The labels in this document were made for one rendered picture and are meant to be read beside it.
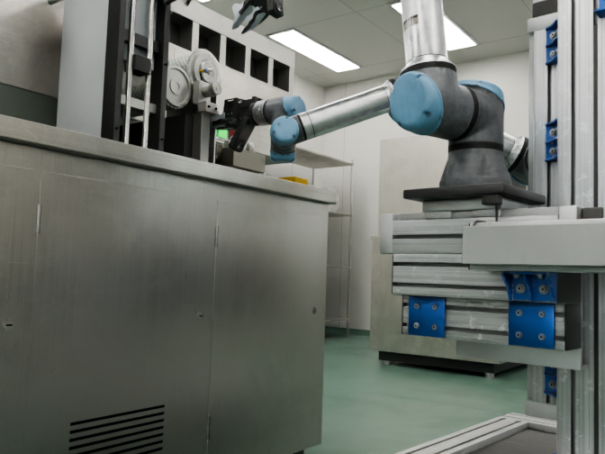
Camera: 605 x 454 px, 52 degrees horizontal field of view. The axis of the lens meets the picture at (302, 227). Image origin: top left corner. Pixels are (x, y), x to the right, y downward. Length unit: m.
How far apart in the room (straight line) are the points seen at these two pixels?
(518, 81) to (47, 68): 5.01
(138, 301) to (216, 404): 0.38
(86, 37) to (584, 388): 1.53
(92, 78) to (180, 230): 0.54
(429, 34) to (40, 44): 1.21
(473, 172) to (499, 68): 5.21
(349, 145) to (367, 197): 0.65
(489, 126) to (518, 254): 0.34
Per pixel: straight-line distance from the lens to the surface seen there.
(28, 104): 2.03
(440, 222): 1.35
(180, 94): 1.95
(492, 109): 1.38
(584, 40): 1.52
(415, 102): 1.27
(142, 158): 1.43
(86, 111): 1.84
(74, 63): 1.94
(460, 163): 1.35
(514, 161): 1.92
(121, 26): 1.67
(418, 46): 1.33
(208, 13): 2.60
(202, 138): 1.92
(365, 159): 6.92
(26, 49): 2.06
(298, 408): 1.95
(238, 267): 1.68
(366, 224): 6.81
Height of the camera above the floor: 0.63
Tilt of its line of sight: 4 degrees up
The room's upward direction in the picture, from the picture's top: 2 degrees clockwise
